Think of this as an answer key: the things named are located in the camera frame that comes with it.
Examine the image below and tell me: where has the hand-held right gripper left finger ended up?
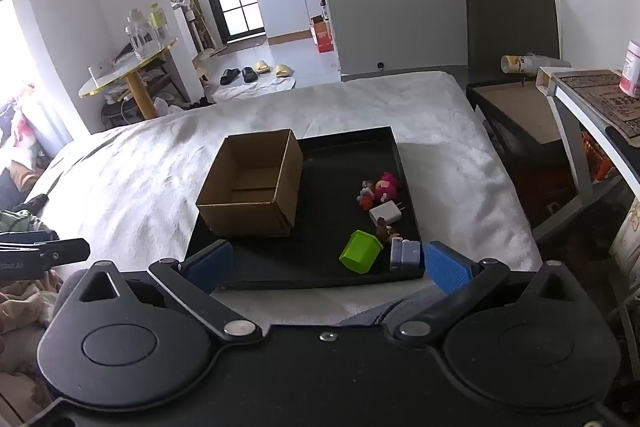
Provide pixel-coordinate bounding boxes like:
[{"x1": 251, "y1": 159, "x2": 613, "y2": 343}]
[{"x1": 59, "y1": 240, "x2": 264, "y2": 343}]

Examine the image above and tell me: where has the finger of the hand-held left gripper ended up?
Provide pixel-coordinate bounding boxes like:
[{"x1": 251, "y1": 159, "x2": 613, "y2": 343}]
[{"x1": 36, "y1": 238, "x2": 91, "y2": 267}]

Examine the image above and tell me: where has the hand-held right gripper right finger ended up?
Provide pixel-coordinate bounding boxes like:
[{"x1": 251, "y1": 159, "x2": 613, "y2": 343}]
[{"x1": 392, "y1": 241, "x2": 597, "y2": 343}]

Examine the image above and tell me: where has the grey purple block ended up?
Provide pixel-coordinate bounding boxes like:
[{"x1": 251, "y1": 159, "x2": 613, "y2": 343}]
[{"x1": 389, "y1": 237, "x2": 422, "y2": 272}]

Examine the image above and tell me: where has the pink toy figure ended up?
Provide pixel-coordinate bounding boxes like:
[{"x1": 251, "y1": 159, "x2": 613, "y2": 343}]
[
  {"x1": 375, "y1": 217, "x2": 402, "y2": 244},
  {"x1": 375, "y1": 171, "x2": 401, "y2": 200}
]

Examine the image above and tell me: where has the brown cardboard box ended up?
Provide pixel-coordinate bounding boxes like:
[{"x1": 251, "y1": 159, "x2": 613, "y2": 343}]
[{"x1": 196, "y1": 128, "x2": 304, "y2": 238}]

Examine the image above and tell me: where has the white charger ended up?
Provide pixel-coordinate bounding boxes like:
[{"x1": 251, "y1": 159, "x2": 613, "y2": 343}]
[{"x1": 369, "y1": 201, "x2": 404, "y2": 226}]

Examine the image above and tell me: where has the green hexagonal container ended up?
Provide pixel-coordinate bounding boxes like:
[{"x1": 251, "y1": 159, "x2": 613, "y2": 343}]
[{"x1": 339, "y1": 230, "x2": 384, "y2": 274}]

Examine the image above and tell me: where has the black tray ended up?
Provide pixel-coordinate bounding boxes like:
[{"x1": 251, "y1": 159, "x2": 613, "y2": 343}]
[{"x1": 187, "y1": 126, "x2": 425, "y2": 292}]

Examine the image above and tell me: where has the beige cloth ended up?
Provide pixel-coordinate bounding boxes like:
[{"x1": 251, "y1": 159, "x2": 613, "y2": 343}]
[{"x1": 0, "y1": 276, "x2": 66, "y2": 427}]

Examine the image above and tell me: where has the green striped cloth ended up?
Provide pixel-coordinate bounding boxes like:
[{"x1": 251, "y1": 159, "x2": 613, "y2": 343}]
[{"x1": 0, "y1": 209, "x2": 47, "y2": 234}]

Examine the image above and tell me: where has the colourful pillow pile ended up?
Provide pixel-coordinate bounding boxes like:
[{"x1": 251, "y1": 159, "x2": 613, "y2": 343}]
[{"x1": 0, "y1": 79, "x2": 57, "y2": 190}]

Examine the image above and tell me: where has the white floor mat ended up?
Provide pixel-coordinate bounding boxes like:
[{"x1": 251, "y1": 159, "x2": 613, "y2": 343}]
[{"x1": 210, "y1": 74, "x2": 297, "y2": 104}]

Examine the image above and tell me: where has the orange crate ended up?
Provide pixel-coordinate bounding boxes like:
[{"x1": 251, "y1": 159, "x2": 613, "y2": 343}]
[{"x1": 581, "y1": 131, "x2": 617, "y2": 182}]

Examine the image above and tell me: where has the round marble table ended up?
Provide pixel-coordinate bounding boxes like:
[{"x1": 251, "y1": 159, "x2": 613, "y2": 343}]
[{"x1": 78, "y1": 38, "x2": 179, "y2": 120}]

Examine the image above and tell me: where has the white desk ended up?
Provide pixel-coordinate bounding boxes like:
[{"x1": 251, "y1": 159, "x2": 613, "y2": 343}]
[{"x1": 531, "y1": 67, "x2": 640, "y2": 249}]

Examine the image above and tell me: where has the paper cup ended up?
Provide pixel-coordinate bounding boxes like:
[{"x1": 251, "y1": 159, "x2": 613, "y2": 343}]
[{"x1": 500, "y1": 53, "x2": 572, "y2": 76}]

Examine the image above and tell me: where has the clear plastic bottle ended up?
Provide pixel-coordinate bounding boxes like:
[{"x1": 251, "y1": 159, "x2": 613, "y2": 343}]
[{"x1": 125, "y1": 9, "x2": 152, "y2": 58}]

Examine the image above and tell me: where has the brown desk mat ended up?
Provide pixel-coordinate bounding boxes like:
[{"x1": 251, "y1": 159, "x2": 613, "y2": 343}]
[{"x1": 556, "y1": 69, "x2": 640, "y2": 138}]

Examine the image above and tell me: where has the green label bottle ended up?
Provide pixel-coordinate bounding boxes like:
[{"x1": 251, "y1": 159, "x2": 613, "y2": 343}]
[{"x1": 148, "y1": 3, "x2": 169, "y2": 40}]

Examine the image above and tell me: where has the orange cardboard box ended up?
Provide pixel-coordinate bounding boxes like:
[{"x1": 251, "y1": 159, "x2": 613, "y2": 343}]
[{"x1": 309, "y1": 15, "x2": 335, "y2": 54}]

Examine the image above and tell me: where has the white kitchen cabinet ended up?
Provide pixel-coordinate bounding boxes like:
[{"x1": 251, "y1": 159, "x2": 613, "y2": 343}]
[{"x1": 250, "y1": 0, "x2": 329, "y2": 40}]

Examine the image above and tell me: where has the pink white jar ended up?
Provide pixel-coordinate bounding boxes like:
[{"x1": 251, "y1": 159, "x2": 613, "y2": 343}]
[{"x1": 619, "y1": 40, "x2": 640, "y2": 97}]

